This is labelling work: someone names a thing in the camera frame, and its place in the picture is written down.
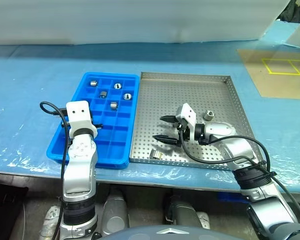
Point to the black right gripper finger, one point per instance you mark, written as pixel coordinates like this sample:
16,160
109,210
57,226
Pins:
170,119
167,139

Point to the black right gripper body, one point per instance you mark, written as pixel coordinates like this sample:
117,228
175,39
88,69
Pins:
185,133

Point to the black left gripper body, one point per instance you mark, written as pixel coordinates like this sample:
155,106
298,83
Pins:
98,126

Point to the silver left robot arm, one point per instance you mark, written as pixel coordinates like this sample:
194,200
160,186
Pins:
77,172

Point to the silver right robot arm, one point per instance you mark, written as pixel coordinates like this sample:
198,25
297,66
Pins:
255,200

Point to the blue compartment plastic tray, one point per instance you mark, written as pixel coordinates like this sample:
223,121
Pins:
107,150

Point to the perforated steel tray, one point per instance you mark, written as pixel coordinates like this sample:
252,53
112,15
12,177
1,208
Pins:
185,95

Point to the metal nut on tray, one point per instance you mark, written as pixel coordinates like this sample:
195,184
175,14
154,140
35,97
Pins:
209,115

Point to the small metal roller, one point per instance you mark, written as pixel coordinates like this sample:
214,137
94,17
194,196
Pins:
93,83
155,155
113,105
103,94

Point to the metal nut right compartment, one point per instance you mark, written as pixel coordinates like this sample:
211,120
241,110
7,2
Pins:
127,96

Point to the metal nut compartment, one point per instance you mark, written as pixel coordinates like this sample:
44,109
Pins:
117,86
127,96

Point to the metal nut top middle compartment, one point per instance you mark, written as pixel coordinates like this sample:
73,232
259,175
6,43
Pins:
117,86

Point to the grey rounded robot leg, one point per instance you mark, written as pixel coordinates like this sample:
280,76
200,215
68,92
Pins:
115,212
182,212

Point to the blue plastic table cover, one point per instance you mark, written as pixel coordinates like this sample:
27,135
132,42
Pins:
20,112

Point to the grey robot torso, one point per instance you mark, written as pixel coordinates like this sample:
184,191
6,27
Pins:
170,232

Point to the brown mat with yellow tape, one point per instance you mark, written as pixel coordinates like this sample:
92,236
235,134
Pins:
277,80

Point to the white foam board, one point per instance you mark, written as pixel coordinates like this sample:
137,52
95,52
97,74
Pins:
115,20

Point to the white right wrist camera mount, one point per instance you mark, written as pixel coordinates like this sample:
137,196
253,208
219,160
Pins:
188,113

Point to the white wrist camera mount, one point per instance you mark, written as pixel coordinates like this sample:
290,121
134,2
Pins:
78,117
188,113

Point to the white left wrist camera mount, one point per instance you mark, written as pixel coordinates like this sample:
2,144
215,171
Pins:
78,117

